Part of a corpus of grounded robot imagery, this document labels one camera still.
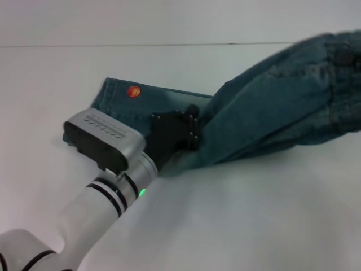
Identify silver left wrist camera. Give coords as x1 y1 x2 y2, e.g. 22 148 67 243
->
62 110 147 173

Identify blue denim shorts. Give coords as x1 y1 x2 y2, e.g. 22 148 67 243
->
62 30 361 177

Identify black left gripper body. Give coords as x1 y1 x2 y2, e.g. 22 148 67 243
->
146 104 201 172

